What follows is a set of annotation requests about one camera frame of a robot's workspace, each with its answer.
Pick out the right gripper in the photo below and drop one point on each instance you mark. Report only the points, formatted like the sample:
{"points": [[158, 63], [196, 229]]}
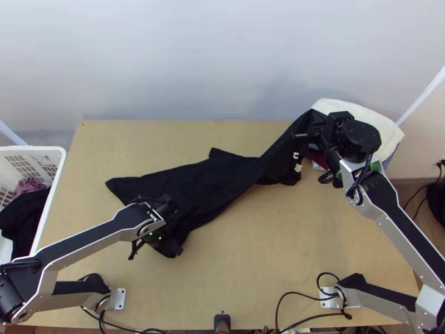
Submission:
{"points": [[320, 134]]}

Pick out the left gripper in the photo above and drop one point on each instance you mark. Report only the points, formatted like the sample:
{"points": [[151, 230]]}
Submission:
{"points": [[170, 247]]}

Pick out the black t-shirt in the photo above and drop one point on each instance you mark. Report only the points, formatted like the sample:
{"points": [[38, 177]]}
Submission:
{"points": [[215, 174]]}

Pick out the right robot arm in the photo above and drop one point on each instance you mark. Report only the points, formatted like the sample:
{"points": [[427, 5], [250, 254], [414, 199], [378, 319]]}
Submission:
{"points": [[382, 198]]}

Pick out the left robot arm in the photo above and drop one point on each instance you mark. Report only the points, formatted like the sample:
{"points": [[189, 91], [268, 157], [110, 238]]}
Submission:
{"points": [[87, 233]]}

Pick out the pile of folded clothes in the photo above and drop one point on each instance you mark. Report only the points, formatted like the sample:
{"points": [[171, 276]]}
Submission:
{"points": [[389, 128]]}

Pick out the heap of clothes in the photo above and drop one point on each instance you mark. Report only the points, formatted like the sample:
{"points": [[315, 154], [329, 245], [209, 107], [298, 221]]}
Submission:
{"points": [[24, 215]]}

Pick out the white laundry basket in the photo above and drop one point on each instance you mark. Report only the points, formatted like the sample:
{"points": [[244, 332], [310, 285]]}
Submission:
{"points": [[31, 150]]}

